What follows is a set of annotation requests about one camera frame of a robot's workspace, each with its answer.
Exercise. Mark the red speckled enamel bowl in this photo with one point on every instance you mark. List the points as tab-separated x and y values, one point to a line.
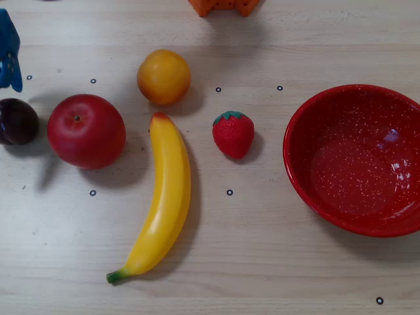
354	170

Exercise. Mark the dark purple toy plum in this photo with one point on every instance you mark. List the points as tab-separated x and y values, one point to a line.
18	122

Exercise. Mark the yellow toy banana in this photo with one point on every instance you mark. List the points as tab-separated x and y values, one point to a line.
170	170

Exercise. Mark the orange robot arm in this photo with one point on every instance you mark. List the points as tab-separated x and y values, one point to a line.
226	6

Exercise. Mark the red toy apple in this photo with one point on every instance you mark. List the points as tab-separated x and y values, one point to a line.
87	139

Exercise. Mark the orange yellow toy apricot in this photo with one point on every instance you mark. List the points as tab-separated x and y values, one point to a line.
164	77

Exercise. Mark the red toy strawberry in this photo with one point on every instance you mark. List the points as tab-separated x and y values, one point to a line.
233	136

